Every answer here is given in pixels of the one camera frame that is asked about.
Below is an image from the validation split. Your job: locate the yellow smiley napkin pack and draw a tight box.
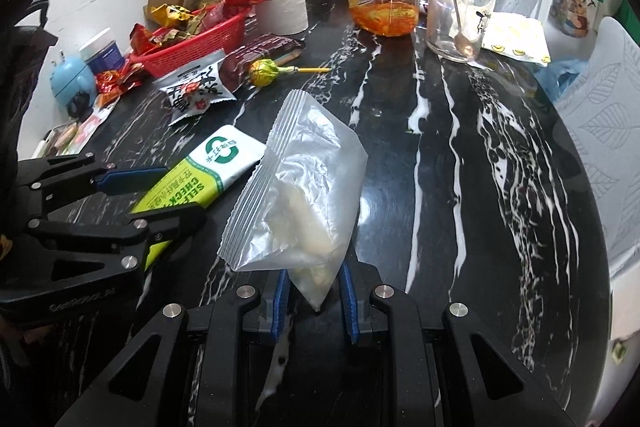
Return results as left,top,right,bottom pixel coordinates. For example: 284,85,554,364
482,11,551,67

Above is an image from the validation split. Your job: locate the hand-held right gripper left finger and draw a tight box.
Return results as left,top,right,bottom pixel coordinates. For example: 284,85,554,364
52,269,293,427

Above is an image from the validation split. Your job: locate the metal spoon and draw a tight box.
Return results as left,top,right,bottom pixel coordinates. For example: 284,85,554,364
438,0,476,57

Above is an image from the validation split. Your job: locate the pile of red snack packets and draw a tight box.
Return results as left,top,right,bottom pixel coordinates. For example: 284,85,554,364
94,66,146,96

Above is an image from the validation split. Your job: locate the clear glass cup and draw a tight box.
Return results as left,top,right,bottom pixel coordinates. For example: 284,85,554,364
426,0,499,64

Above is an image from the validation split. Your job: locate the pink and green flat packet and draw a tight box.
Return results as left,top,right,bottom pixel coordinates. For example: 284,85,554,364
37,97,121,158

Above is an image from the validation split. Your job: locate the white and black snack packet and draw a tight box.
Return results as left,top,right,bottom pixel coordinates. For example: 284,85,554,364
152,49,237,126

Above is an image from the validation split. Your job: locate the blue round gadget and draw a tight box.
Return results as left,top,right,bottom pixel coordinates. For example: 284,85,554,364
49,51,96,118

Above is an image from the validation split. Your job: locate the brown snack packet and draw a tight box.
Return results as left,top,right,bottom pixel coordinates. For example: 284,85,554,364
222,34,306,90

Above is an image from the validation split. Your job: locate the clear zip bag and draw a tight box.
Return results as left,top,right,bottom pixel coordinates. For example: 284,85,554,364
218,89,369,312

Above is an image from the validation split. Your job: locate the blue plastic bag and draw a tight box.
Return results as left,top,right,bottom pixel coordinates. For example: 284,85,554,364
534,59,591,103

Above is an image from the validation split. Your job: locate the red plastic basket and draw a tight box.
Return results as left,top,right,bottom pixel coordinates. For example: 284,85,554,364
130,9,251,78

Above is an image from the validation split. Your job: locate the green and white snack packet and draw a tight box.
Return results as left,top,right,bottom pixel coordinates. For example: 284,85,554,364
128,124,267,274

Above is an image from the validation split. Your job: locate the yellow snack packet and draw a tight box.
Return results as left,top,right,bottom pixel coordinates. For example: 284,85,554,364
149,3,194,28

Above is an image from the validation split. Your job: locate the white jar with dark label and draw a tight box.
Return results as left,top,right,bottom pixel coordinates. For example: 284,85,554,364
78,28,126,76

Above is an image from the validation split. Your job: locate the yellow lollipop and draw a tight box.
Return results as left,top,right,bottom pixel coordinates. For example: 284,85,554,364
248,59,331,89

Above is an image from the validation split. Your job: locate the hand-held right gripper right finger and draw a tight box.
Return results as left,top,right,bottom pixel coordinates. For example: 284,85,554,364
339,259,578,427

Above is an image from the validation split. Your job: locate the white patterned chair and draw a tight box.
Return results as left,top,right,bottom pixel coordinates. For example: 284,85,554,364
552,16,640,269

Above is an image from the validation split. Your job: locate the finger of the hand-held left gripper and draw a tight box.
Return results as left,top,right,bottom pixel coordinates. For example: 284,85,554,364
0,207,209,329
16,152,169,222

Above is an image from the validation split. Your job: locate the patterned hanging bag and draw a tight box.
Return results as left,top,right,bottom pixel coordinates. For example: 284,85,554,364
547,0,601,38

